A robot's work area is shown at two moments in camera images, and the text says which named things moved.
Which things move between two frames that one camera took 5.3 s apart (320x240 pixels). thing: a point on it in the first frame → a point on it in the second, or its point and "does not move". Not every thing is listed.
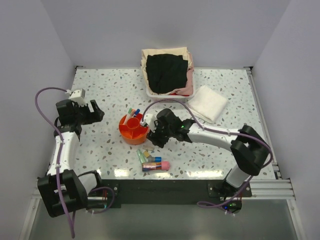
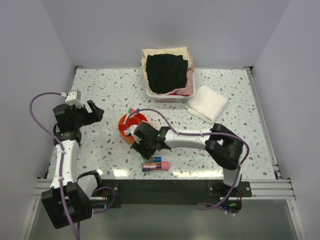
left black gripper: [95, 116] does not move
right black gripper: [155, 137] → [145, 153]
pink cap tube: [165, 165] does not move
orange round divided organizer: [133, 132] does not move
